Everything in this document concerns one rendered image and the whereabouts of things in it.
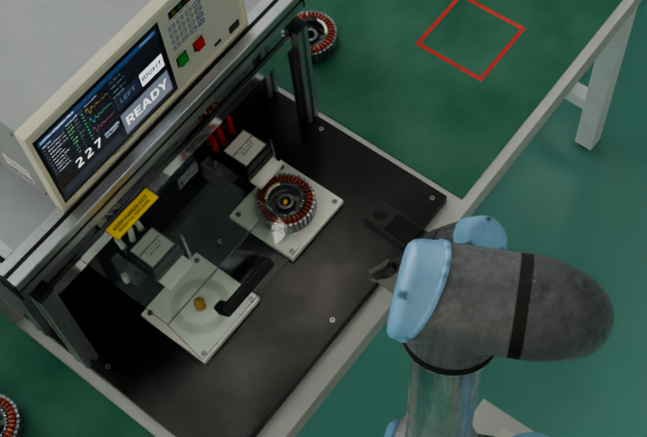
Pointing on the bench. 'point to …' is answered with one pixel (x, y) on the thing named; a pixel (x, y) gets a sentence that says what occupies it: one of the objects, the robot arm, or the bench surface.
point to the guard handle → (245, 287)
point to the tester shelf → (264, 27)
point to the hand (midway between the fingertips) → (381, 257)
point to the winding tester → (100, 38)
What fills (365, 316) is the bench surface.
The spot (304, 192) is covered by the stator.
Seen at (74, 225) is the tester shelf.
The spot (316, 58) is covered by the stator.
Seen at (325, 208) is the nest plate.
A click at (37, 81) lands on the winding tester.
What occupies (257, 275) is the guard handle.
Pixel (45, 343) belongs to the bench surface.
